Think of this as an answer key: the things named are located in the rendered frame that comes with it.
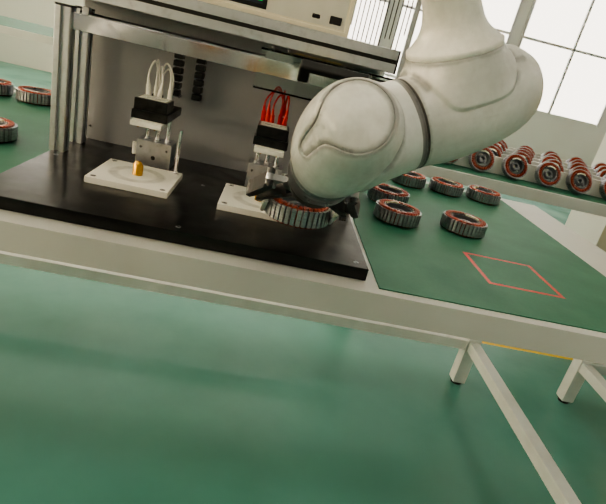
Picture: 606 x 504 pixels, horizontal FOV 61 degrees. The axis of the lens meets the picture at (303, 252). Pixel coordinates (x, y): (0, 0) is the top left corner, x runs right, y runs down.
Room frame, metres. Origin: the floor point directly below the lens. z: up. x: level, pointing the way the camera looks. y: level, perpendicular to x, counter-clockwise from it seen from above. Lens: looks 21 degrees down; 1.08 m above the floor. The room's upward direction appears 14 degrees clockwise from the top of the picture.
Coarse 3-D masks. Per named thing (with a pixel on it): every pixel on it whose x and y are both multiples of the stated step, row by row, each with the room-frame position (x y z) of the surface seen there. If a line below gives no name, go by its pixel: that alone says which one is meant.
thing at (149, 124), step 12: (144, 96) 1.02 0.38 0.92; (132, 108) 0.99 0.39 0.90; (144, 108) 1.00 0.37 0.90; (156, 108) 1.00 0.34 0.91; (168, 108) 1.01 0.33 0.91; (180, 108) 1.13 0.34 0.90; (132, 120) 0.97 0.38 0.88; (144, 120) 0.99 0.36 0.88; (156, 120) 1.00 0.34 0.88; (168, 120) 1.01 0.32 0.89; (156, 132) 1.09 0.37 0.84; (168, 132) 1.09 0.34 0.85
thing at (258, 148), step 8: (264, 128) 1.02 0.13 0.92; (272, 128) 1.03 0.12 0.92; (280, 128) 1.04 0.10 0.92; (288, 128) 1.07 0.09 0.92; (256, 136) 1.02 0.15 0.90; (264, 136) 1.02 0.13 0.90; (272, 136) 1.03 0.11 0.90; (280, 136) 1.03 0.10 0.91; (256, 144) 1.02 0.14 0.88; (264, 144) 1.02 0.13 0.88; (272, 144) 1.03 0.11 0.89; (280, 144) 1.03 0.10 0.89; (256, 152) 1.12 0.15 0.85; (264, 152) 1.00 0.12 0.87; (272, 152) 1.00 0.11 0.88; (280, 152) 1.01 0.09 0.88; (256, 160) 1.12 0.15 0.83; (264, 160) 1.12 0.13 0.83
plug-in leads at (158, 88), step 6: (150, 66) 1.08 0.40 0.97; (156, 66) 1.11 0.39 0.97; (162, 66) 1.09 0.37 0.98; (162, 72) 1.08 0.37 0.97; (156, 78) 1.10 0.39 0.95; (162, 78) 1.07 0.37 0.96; (150, 84) 1.07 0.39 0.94; (156, 84) 1.10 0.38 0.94; (162, 84) 1.07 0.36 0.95; (150, 90) 1.07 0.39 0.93; (156, 90) 1.10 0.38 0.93; (162, 90) 1.07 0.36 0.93; (168, 90) 1.08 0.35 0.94; (156, 96) 1.10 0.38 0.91; (162, 96) 1.13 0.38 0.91; (168, 96) 1.08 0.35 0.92
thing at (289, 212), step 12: (276, 204) 0.80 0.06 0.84; (288, 204) 0.79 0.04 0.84; (300, 204) 0.85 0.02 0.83; (276, 216) 0.79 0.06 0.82; (288, 216) 0.78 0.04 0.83; (300, 216) 0.78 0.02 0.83; (312, 216) 0.79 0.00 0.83; (324, 216) 0.81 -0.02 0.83; (300, 228) 0.79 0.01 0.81; (312, 228) 0.79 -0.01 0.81
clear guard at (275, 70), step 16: (272, 48) 0.96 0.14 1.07; (272, 64) 0.86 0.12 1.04; (288, 64) 0.87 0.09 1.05; (336, 64) 0.94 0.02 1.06; (256, 80) 0.83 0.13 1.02; (272, 80) 0.84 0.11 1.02; (288, 80) 0.84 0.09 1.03; (320, 80) 0.86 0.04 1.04; (336, 80) 0.87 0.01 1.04; (384, 80) 0.90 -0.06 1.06; (304, 96) 0.83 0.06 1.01
